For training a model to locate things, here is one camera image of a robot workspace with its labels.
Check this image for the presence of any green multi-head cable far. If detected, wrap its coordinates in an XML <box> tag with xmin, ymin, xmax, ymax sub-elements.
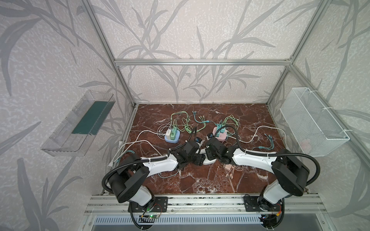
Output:
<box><xmin>170</xmin><ymin>111</ymin><xmax>206</xmax><ymax>134</ymax></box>

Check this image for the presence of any teal loose cable right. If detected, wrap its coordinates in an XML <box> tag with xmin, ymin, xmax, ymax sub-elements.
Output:
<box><xmin>258</xmin><ymin>134</ymin><xmax>275</xmax><ymax>151</ymax></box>

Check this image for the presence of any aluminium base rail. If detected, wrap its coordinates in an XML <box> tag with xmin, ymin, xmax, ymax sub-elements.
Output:
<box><xmin>84</xmin><ymin>194</ymin><xmax>327</xmax><ymax>216</ymax></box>

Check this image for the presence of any white charger on blue strip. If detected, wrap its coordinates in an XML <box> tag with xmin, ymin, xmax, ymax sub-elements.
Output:
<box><xmin>165</xmin><ymin>129</ymin><xmax>172</xmax><ymax>139</ymax></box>

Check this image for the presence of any white power cord pink strip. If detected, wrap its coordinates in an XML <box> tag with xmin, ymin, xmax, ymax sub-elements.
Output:
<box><xmin>236</xmin><ymin>125</ymin><xmax>290</xmax><ymax>152</ymax></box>

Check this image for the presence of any clear plastic wall bin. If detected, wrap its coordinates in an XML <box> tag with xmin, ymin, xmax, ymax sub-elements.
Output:
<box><xmin>41</xmin><ymin>90</ymin><xmax>116</xmax><ymax>157</ymax></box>

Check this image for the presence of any white usb cable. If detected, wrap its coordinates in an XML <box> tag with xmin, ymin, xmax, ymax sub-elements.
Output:
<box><xmin>108</xmin><ymin>131</ymin><xmax>170</xmax><ymax>168</ymax></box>

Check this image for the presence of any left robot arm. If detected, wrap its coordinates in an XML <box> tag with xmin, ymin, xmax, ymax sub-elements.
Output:
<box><xmin>102</xmin><ymin>137</ymin><xmax>205</xmax><ymax>209</ymax></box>

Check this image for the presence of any white wire mesh basket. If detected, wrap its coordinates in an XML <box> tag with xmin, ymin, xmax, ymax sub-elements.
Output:
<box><xmin>280</xmin><ymin>87</ymin><xmax>350</xmax><ymax>157</ymax></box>

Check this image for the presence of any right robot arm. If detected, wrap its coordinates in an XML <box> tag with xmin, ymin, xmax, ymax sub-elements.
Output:
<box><xmin>205</xmin><ymin>138</ymin><xmax>321</xmax><ymax>210</ymax></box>

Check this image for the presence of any blue power strip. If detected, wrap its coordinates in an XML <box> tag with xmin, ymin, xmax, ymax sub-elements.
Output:
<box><xmin>164</xmin><ymin>129</ymin><xmax>180</xmax><ymax>143</ymax></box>

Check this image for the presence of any light green usb cable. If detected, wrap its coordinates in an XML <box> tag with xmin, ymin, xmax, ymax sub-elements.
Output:
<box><xmin>222</xmin><ymin>115</ymin><xmax>240</xmax><ymax>136</ymax></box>

